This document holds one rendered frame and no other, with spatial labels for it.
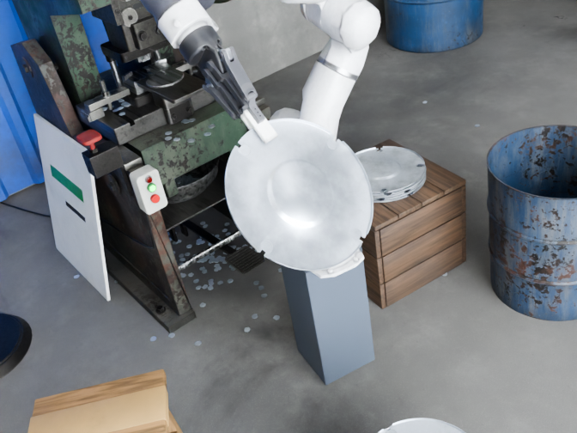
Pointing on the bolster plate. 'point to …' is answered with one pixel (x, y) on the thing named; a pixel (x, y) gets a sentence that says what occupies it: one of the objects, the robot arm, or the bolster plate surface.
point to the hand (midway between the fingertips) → (258, 125)
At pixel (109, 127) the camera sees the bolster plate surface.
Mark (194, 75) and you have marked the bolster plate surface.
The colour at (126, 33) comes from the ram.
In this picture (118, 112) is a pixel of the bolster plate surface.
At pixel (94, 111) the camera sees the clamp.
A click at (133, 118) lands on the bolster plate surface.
